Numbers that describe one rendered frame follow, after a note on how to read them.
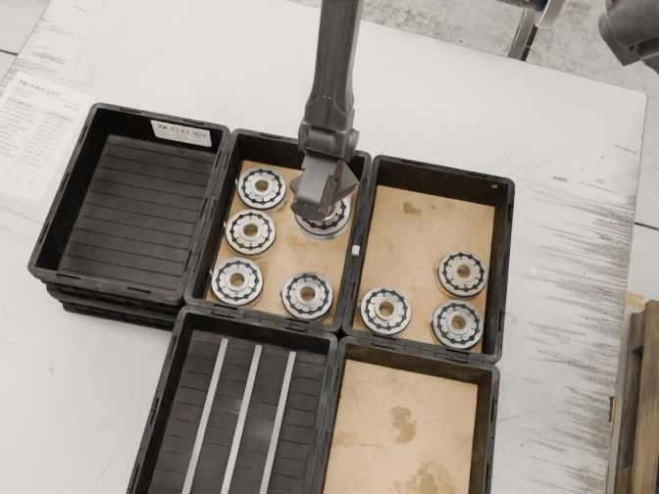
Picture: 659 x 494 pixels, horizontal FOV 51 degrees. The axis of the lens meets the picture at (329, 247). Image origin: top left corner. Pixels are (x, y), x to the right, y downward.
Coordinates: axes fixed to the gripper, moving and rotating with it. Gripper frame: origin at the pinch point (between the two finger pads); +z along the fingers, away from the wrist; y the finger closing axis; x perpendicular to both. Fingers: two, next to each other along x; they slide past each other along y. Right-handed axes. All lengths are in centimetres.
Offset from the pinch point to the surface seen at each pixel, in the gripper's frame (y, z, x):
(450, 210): 29.2, 21.9, -8.0
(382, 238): 12.8, 21.5, -5.6
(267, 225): -6.9, 18.1, 8.9
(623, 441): 63, 102, -79
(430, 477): -8, 19, -50
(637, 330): 90, 99, -56
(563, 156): 69, 36, -8
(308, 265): -3.9, 21.0, -2.1
